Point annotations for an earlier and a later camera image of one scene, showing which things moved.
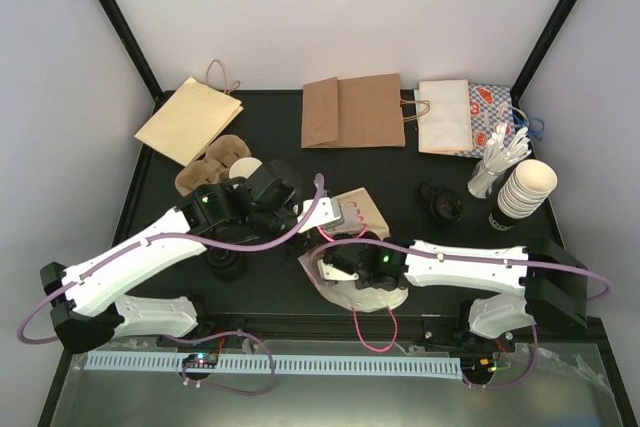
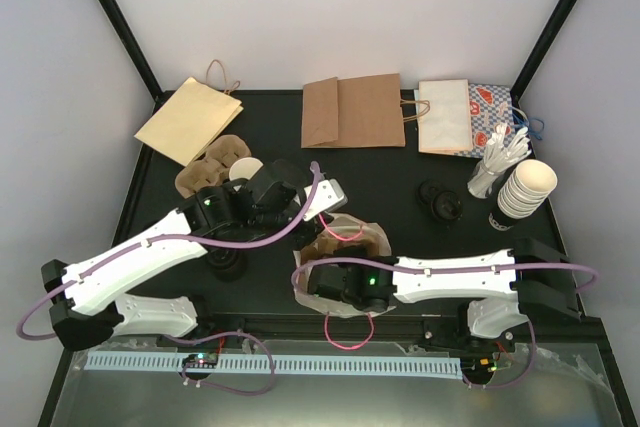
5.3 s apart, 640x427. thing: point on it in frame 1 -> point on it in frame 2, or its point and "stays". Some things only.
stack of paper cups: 529,187 stays
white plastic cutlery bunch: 500,153 stays
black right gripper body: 367,278 -> 350,252
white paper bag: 446,128 stays
